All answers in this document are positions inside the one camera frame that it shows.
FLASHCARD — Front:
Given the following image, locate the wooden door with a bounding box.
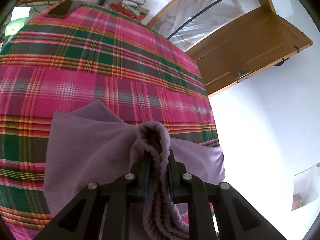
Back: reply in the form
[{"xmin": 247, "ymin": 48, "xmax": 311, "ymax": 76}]
[{"xmin": 186, "ymin": 7, "xmax": 313, "ymax": 96}]

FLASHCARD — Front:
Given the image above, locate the red box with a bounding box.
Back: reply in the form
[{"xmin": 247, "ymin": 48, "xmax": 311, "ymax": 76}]
[{"xmin": 110, "ymin": 3, "xmax": 146, "ymax": 23}]

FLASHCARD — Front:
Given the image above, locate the purple fleece garment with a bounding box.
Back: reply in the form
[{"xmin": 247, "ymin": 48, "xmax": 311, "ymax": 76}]
[{"xmin": 43, "ymin": 101, "xmax": 225, "ymax": 239}]

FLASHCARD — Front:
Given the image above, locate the pink plaid bed cover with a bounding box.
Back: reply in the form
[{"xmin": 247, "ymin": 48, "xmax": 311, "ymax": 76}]
[{"xmin": 1, "ymin": 3, "xmax": 219, "ymax": 239}]

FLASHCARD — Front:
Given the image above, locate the black smartphone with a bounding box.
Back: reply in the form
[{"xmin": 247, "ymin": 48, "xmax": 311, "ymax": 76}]
[{"xmin": 46, "ymin": 0, "xmax": 82, "ymax": 18}]

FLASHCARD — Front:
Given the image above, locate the green white tissue box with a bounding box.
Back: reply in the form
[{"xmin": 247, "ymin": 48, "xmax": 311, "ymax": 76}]
[{"xmin": 5, "ymin": 17, "xmax": 28, "ymax": 36}]

